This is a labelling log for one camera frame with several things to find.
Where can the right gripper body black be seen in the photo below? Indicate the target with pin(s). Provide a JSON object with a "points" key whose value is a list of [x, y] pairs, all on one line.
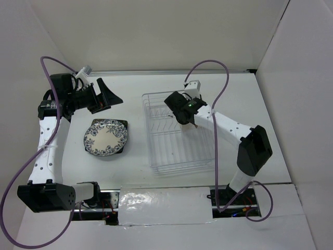
{"points": [[178, 119]]}

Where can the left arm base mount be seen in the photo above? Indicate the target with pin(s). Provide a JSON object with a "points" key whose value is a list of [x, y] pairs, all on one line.
{"points": [[104, 209]]}

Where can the white wire dish rack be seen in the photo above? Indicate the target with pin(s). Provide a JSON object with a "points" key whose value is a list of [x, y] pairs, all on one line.
{"points": [[174, 149]]}

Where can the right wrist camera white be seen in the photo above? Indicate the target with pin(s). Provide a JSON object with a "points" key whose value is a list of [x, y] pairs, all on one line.
{"points": [[192, 88]]}

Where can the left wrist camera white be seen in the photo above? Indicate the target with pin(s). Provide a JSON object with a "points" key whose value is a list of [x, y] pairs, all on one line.
{"points": [[84, 73]]}

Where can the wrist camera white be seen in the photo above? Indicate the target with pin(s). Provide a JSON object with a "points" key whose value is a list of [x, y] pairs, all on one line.
{"points": [[192, 88], [84, 73]]}

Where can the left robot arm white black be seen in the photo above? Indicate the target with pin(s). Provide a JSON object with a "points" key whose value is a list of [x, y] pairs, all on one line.
{"points": [[45, 190]]}

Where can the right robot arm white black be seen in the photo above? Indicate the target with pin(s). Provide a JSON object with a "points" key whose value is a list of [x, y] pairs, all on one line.
{"points": [[252, 144]]}

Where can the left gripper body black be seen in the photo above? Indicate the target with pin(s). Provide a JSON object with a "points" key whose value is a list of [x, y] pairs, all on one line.
{"points": [[86, 98]]}

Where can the blue floral white plate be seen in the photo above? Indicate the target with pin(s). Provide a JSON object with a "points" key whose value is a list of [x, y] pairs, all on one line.
{"points": [[105, 138]]}

